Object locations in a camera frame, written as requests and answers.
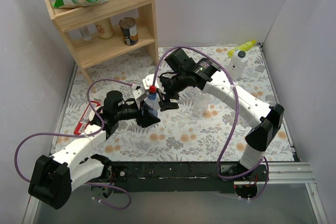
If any clear bottle on shelf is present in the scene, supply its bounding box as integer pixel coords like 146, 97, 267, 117
79, 26, 91, 41

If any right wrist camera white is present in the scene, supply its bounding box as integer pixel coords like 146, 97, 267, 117
142, 74, 163, 91

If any floral table mat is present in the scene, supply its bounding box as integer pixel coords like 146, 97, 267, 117
60, 46, 294, 162

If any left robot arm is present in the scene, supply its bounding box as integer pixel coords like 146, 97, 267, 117
28, 88, 160, 209

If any wooden shelf unit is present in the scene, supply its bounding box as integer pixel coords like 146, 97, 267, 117
44, 0, 159, 84

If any white bottle black cap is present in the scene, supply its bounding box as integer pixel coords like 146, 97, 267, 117
227, 50, 248, 81

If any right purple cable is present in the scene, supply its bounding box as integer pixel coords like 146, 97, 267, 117
148, 46, 270, 200

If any small blue-label water bottle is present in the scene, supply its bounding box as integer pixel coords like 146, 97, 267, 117
145, 94, 160, 117

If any red snack box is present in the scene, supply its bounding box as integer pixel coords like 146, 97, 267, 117
73, 105, 92, 135

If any toilet paper roll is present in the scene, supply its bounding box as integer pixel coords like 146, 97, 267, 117
89, 109, 96, 122

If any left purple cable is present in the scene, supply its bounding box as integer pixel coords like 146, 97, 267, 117
14, 78, 139, 210

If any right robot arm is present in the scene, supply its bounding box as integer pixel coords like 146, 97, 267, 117
159, 46, 285, 181

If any yellow squeeze bottle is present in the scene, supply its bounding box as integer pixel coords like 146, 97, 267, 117
227, 40, 257, 58

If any tin can with label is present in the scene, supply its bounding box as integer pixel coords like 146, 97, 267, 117
119, 17, 139, 46

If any purple cable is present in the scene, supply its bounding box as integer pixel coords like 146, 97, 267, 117
14, 78, 139, 210
148, 46, 270, 200

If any beige cup on shelf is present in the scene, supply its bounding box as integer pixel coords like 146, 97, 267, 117
95, 18, 114, 39

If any clear bottle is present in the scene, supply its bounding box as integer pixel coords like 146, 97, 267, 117
79, 26, 91, 41
193, 90, 210, 116

